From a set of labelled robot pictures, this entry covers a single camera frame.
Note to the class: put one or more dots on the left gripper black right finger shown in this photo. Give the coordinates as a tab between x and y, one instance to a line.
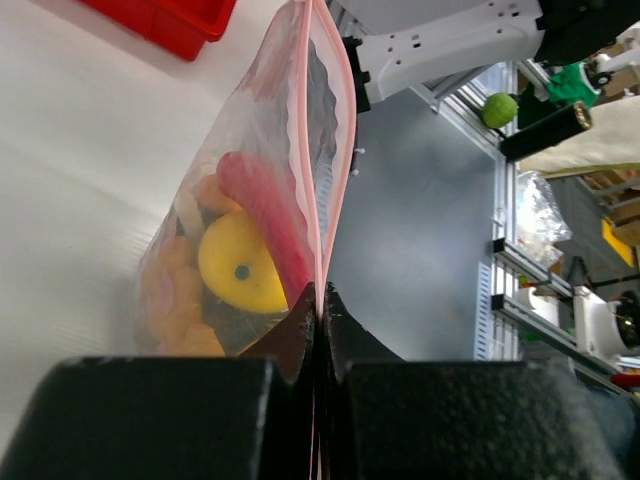
385	418

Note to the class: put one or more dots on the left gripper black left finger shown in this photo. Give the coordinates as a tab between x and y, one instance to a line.
245	417

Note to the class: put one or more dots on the yellow toy ginger root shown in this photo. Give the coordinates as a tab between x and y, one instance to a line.
170	285

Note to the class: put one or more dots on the yellow toy pepper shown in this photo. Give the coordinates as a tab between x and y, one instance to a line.
236	266

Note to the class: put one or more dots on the clear pink zip top bag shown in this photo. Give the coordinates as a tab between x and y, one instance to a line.
295	107

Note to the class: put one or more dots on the red toy chili pepper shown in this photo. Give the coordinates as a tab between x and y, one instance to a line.
266	191

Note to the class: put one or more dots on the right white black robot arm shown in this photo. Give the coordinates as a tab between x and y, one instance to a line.
405	43

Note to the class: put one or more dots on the green toy ball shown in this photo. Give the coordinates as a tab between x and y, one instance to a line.
499	110

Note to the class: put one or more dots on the black cylinder with gold cap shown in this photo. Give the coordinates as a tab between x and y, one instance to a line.
561	125

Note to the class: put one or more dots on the red plastic tray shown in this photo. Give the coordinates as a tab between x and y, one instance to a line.
181	27

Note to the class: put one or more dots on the white slotted cable duct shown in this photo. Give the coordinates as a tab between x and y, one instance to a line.
484	325

